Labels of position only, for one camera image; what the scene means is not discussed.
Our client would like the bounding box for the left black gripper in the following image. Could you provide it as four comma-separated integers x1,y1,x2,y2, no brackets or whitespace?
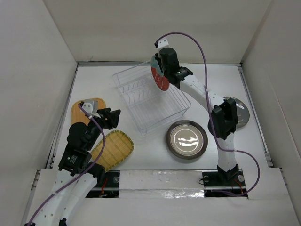
85,107,120,150

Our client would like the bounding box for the red and teal floral plate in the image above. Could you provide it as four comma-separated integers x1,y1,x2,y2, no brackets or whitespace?
150,55,169,91

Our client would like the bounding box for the green rimmed woven bamboo tray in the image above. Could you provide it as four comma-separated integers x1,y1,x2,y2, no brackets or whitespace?
96,130,134,172

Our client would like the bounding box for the orange woven bamboo tray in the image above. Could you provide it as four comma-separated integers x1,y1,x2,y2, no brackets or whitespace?
71,97,106,125

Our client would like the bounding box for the brown rimmed beige plate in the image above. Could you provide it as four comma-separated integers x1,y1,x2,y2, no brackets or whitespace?
165,120,208,161

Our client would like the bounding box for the dark gold patterned plate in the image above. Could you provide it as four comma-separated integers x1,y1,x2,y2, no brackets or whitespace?
223,96,250,129

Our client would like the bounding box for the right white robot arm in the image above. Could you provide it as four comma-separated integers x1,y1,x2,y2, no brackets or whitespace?
155,47,239,185

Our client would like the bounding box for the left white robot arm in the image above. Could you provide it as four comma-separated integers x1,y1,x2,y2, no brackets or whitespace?
27,104,121,226

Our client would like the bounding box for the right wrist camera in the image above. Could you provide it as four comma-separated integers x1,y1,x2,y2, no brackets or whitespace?
154,38,169,50

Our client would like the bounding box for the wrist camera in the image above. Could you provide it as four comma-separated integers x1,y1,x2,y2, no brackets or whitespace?
79,99,100,118
154,38,169,50

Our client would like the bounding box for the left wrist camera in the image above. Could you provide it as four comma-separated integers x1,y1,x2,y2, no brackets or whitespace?
79,99,100,118

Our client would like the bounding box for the white wire dish rack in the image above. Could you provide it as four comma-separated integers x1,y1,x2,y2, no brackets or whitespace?
112,61,191,136

